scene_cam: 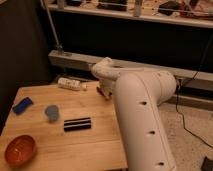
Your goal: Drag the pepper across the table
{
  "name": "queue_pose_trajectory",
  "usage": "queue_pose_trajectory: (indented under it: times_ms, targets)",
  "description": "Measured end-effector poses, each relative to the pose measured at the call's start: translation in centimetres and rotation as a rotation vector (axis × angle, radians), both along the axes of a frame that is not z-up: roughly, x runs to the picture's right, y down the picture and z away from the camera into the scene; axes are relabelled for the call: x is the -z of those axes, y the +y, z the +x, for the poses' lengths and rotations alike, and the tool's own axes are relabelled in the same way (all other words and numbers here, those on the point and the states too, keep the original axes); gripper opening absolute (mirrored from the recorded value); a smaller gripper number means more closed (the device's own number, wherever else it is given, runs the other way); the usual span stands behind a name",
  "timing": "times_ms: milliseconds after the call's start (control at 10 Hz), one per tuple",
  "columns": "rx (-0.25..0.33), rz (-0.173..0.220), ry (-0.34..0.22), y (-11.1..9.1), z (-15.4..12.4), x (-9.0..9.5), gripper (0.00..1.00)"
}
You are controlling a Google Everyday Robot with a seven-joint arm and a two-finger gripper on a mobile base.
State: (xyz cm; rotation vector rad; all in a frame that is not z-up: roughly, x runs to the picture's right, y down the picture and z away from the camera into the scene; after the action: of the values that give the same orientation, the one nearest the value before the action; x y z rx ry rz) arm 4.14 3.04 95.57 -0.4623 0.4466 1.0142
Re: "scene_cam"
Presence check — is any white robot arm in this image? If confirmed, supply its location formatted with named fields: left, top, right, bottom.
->
left=91, top=57, right=177, bottom=171

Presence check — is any white power strip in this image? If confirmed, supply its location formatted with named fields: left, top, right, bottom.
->
left=58, top=77, right=87, bottom=91

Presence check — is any black striped rectangular block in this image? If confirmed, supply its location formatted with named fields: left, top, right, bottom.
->
left=64, top=117, right=91, bottom=132

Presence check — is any metal pole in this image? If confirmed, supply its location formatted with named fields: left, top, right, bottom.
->
left=41, top=0, right=65, bottom=55

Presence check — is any blue rectangular block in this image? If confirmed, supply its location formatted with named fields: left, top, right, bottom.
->
left=12, top=97, right=33, bottom=115

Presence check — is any orange bowl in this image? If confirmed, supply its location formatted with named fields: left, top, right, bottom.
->
left=4, top=135, right=37, bottom=167

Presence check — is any cluttered white shelf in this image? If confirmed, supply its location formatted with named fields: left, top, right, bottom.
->
left=40, top=0, right=213, bottom=29

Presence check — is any grey metal rail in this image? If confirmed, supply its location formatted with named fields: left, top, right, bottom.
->
left=48, top=50, right=213, bottom=91

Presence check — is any black cable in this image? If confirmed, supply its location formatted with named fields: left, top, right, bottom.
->
left=174, top=33, right=213, bottom=150

